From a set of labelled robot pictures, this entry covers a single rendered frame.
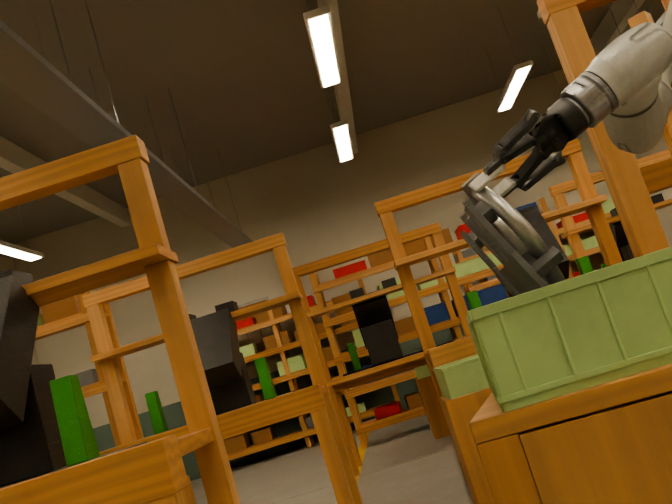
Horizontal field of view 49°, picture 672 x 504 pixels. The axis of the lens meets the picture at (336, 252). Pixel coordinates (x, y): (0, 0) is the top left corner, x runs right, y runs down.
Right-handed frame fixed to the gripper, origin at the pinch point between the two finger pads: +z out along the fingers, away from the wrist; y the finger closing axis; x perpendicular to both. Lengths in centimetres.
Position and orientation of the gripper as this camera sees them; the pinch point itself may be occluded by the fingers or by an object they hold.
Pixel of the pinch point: (491, 185)
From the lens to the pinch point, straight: 139.5
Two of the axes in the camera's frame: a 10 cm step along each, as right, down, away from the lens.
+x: 3.7, 4.4, -8.2
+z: -7.5, 6.6, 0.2
